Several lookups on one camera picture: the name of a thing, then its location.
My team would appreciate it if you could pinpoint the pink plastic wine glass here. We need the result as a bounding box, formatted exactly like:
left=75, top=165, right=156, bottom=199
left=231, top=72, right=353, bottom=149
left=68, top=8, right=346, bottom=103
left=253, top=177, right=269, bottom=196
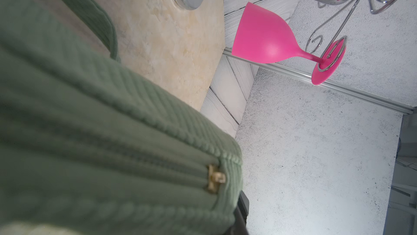
left=231, top=2, right=346, bottom=85

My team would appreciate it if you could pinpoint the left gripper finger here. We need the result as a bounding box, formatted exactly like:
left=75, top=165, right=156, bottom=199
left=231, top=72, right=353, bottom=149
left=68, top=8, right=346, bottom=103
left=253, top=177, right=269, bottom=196
left=224, top=191, right=250, bottom=235

